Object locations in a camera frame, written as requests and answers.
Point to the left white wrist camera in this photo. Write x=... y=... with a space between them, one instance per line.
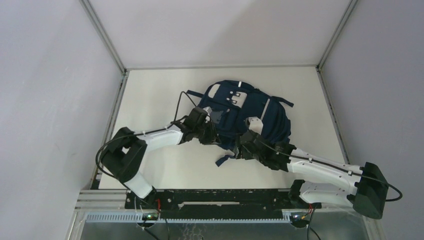
x=208 y=111

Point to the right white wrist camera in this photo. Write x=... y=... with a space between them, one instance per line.
x=254 y=124

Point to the white slotted cable duct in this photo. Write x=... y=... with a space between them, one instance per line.
x=132 y=217

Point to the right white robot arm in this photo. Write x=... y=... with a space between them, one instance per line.
x=363 y=188

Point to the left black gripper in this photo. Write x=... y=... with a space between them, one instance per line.
x=212 y=138

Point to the navy blue backpack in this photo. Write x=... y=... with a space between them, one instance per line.
x=232 y=102

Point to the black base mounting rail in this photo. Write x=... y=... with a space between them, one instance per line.
x=220 y=203

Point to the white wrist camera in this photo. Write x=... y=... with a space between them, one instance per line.
x=254 y=124
x=208 y=111

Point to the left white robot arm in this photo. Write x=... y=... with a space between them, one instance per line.
x=121 y=157

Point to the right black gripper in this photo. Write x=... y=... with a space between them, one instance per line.
x=245 y=155

